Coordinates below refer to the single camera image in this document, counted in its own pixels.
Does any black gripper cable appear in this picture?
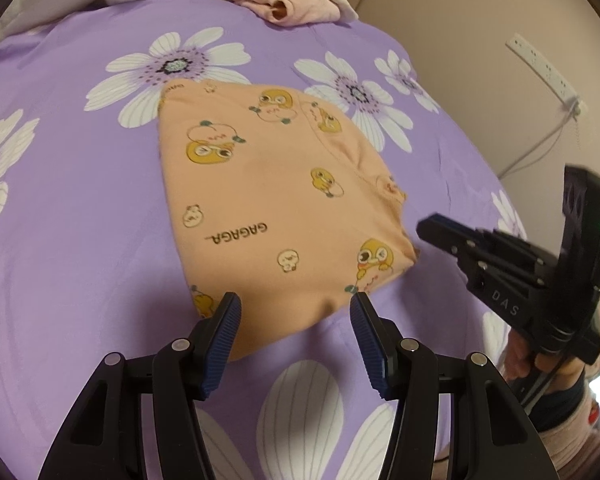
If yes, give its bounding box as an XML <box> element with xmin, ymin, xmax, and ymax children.
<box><xmin>521</xmin><ymin>355</ymin><xmax>567</xmax><ymax>408</ymax></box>

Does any white power cable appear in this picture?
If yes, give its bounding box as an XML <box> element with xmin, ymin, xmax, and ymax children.
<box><xmin>497</xmin><ymin>104</ymin><xmax>582</xmax><ymax>181</ymax></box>

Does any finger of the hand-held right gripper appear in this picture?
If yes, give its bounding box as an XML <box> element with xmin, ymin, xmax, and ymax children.
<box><xmin>416</xmin><ymin>214</ymin><xmax>487</xmax><ymax>264</ymax></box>

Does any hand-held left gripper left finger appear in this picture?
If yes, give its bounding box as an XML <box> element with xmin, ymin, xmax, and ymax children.
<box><xmin>37</xmin><ymin>291</ymin><xmax>242</xmax><ymax>480</ymax></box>

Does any orange duck print shirt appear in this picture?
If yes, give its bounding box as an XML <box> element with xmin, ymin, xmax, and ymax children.
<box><xmin>157</xmin><ymin>79</ymin><xmax>421</xmax><ymax>362</ymax></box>

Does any person's right hand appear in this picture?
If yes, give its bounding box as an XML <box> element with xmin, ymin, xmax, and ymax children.
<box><xmin>500</xmin><ymin>331</ymin><xmax>543</xmax><ymax>382</ymax></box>

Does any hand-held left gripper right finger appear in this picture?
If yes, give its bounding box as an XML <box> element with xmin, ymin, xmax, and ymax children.
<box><xmin>349</xmin><ymin>291</ymin><xmax>561</xmax><ymax>480</ymax></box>

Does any purple floral bed sheet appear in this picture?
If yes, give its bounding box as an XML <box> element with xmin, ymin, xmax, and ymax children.
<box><xmin>0</xmin><ymin>0</ymin><xmax>531</xmax><ymax>480</ymax></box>

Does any person's right forearm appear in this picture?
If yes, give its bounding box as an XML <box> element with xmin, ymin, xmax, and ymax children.
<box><xmin>527</xmin><ymin>355</ymin><xmax>600</xmax><ymax>467</ymax></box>

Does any white power strip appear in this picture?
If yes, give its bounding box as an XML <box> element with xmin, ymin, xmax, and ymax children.
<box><xmin>506</xmin><ymin>33</ymin><xmax>589</xmax><ymax>117</ymax></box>

